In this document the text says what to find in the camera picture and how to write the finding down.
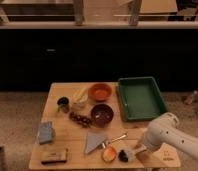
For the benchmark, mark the bunch of dark grapes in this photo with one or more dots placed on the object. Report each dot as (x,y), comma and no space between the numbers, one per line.
(84,121)

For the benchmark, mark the grey folded cloth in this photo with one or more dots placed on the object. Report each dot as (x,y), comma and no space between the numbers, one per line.
(93,140)

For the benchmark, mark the blue sponge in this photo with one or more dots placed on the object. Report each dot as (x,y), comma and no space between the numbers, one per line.
(46,133)

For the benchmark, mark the green plastic tray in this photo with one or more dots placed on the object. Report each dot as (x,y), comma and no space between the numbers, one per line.
(141,99)

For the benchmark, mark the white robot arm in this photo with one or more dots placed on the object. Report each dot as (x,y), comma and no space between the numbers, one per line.
(164,130)

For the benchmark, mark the wooden block brush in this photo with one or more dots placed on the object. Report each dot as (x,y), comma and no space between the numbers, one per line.
(54,156)

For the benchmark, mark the small orange frying pan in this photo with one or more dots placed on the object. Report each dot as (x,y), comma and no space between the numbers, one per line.
(109,153)

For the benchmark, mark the orange red bowl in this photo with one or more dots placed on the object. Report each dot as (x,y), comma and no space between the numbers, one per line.
(99,91)

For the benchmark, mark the dark green mug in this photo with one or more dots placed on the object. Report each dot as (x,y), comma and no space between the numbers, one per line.
(63,104)

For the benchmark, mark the clear cup with corn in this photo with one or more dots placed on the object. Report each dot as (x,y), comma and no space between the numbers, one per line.
(80,98)

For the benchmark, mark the dark maroon bowl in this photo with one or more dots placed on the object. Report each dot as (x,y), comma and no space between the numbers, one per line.
(101,115)

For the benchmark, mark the white handled dish brush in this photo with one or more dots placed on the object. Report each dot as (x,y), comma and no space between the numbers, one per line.
(129,154)

